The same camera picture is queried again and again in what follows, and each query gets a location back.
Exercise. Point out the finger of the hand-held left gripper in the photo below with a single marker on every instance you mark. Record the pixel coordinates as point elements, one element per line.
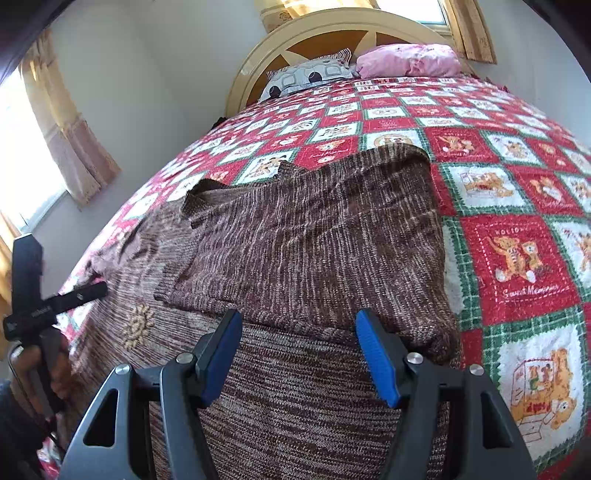
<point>83,293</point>

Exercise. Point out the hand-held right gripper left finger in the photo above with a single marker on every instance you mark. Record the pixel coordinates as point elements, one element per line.
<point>220,360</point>

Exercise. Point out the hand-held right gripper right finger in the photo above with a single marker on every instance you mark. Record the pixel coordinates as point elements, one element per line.
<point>376,360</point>

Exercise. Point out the brown knit sweater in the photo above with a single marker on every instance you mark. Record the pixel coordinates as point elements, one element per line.
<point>300,240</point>

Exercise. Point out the person's left hand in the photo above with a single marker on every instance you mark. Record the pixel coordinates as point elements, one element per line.
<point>61,374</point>

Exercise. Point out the large bright window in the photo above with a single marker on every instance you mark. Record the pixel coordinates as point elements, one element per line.
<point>23,161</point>

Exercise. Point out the long yellow curtain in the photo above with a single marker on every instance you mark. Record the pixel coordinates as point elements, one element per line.
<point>69,138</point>

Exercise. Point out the red checked printed blanket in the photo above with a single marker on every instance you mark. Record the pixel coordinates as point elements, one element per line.
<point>508,258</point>

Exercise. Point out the cream wooden headboard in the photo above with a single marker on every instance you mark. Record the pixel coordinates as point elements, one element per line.
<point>258,60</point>

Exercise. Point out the grey patterned pillow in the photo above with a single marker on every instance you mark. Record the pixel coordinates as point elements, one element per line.
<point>304,74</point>

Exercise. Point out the pink pillow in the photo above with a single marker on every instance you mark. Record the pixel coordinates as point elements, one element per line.
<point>406,60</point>

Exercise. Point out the yellow patterned curtain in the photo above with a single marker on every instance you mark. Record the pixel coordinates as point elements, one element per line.
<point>475,37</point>

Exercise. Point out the short yellow curtain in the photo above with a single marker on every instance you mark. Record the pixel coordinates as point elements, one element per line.
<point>277,14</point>

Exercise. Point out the small window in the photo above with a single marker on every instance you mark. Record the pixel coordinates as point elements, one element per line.
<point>434,11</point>

